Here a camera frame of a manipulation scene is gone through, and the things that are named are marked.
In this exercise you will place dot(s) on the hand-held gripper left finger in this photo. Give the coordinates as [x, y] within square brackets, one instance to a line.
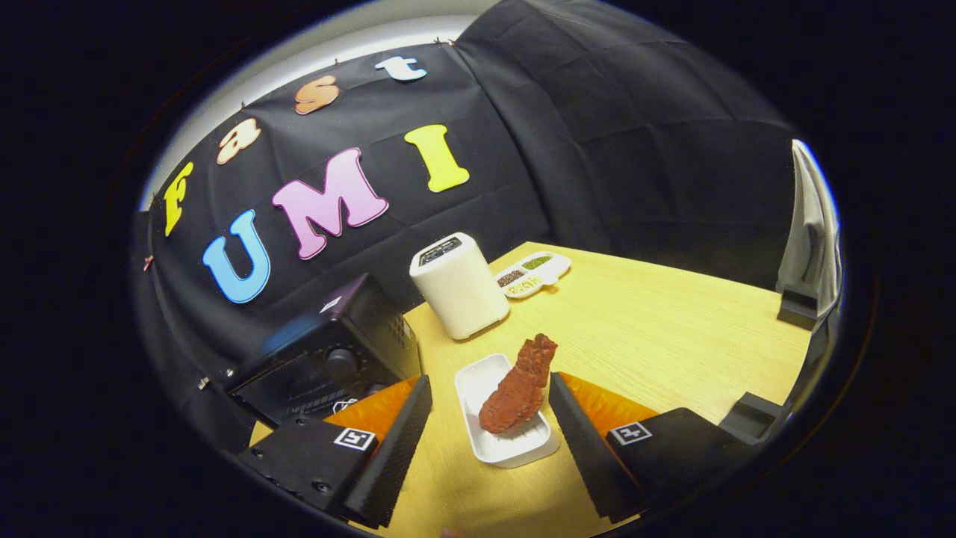
[396, 456]

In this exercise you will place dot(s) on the white panel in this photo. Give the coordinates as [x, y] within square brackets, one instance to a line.
[810, 224]

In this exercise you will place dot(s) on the white divided snack dish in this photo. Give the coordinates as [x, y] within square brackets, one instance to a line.
[556, 265]

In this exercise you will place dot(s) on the black backdrop cloth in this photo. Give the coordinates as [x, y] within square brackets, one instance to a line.
[597, 149]

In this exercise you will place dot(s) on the black table bracket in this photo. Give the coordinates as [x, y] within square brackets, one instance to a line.
[750, 415]
[795, 308]

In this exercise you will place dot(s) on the white rectangular tray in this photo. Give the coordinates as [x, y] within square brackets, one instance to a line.
[515, 448]

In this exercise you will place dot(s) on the brown fried chicken piece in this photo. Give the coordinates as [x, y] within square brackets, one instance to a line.
[515, 392]

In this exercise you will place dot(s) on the cream white toaster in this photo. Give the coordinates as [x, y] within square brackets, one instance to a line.
[463, 299]

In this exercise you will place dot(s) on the black toaster oven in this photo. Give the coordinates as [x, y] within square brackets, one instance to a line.
[351, 321]

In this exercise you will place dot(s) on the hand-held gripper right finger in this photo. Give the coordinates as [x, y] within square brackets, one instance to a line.
[586, 456]

